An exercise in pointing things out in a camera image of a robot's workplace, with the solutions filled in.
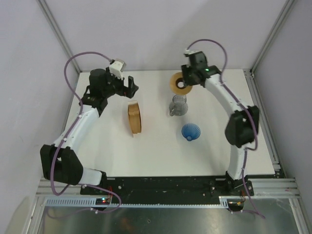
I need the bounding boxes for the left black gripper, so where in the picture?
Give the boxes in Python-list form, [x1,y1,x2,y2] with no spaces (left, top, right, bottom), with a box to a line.
[102,68,137,99]

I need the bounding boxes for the wooden dripper ring holder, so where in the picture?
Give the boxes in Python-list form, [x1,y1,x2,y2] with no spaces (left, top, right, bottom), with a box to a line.
[169,72,192,95]

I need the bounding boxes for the blue glass dripper cone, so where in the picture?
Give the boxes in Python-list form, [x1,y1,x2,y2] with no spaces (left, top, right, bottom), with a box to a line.
[181,123,201,141]

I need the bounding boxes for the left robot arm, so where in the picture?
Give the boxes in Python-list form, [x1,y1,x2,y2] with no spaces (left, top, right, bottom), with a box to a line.
[40,68,139,195]

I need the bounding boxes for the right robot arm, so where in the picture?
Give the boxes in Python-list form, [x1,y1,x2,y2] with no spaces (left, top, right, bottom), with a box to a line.
[181,50,260,195]

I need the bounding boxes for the glass coffee carafe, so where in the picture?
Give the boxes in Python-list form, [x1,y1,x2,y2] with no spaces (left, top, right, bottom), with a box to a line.
[169,95,188,117]

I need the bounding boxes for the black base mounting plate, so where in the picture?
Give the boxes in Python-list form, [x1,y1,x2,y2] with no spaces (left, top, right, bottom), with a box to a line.
[79,174,255,198]

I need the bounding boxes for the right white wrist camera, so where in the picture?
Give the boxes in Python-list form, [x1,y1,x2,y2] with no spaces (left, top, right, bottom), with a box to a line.
[183,49,200,57]

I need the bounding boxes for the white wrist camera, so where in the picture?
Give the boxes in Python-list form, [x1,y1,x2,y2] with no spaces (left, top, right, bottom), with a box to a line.
[109,59,126,80]
[183,49,200,57]

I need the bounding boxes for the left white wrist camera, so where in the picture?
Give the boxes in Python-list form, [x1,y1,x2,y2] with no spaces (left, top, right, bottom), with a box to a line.
[109,59,126,80]

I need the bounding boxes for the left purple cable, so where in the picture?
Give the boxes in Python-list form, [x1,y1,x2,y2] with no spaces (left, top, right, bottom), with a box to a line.
[50,51,122,216]

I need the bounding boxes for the right aluminium corner post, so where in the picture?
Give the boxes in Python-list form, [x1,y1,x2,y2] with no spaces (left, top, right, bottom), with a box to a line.
[250,0,297,74]

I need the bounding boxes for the aluminium corner post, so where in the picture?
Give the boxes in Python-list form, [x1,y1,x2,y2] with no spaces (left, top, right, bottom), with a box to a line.
[250,0,297,74]
[36,0,74,59]

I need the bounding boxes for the left aluminium corner post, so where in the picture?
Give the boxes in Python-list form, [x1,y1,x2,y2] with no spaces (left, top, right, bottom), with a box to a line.
[36,0,74,59]

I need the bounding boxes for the grey slotted cable duct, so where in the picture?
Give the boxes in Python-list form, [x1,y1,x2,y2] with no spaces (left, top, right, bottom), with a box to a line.
[44,197,234,209]

